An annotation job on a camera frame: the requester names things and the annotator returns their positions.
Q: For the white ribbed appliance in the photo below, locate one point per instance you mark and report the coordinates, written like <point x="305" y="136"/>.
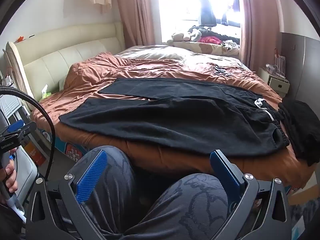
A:
<point x="11" y="105"/>

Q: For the cream nightstand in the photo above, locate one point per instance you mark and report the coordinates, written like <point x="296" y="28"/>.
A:
<point x="277" y="85"/>

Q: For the pink curtain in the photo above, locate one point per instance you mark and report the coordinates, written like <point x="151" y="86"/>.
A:
<point x="255" y="30"/>
<point x="137" y="12"/>

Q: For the small orange toy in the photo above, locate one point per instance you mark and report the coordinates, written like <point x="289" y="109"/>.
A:
<point x="20" y="39"/>

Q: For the person's left hand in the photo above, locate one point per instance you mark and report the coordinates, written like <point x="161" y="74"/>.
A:
<point x="11" y="180"/>

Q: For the dark clothes pile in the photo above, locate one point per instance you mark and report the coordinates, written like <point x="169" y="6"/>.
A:
<point x="200" y="30"/>

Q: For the black jeans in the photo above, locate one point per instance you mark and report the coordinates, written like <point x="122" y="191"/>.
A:
<point x="162" y="120"/>

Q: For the person's grey patterned trousers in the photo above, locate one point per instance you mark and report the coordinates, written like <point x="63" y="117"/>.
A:
<point x="117" y="192"/>

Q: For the bear print cushion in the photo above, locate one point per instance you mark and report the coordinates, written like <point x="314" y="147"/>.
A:
<point x="200" y="48"/>

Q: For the light grey container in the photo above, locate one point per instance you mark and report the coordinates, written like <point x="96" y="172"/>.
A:
<point x="25" y="177"/>

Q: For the cream padded bed headboard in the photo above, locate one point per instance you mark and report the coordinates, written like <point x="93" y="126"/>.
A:
<point x="75" y="47"/>

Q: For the orange blanket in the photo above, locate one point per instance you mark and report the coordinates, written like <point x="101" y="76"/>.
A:
<point x="105" y="67"/>

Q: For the orange box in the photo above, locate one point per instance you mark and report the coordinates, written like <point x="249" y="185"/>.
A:
<point x="35" y="153"/>

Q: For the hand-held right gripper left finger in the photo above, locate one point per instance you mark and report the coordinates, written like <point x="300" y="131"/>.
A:
<point x="91" y="177"/>

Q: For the green tissue pack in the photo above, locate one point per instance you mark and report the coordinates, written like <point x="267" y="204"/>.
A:
<point x="46" y="95"/>

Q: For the cartoon print storage box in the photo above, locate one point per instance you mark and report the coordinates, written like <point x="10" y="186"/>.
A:
<point x="72" y="152"/>

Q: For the beige grey duvet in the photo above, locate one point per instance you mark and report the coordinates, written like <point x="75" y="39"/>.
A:
<point x="155" y="52"/>

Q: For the white plush toy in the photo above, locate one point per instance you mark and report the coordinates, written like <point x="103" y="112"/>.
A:
<point x="180" y="36"/>

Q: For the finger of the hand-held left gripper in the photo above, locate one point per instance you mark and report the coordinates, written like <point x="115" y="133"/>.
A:
<point x="16" y="126"/>

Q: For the stack of folded black clothes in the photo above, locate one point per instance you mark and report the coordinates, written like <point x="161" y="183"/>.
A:
<point x="300" y="125"/>

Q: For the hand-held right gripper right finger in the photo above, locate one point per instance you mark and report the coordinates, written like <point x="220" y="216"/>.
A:
<point x="225" y="176"/>

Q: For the dark grey wardrobe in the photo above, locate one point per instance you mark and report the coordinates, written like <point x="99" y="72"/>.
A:
<point x="302" y="67"/>

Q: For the red cloth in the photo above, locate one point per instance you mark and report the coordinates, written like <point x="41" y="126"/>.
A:
<point x="210" y="40"/>

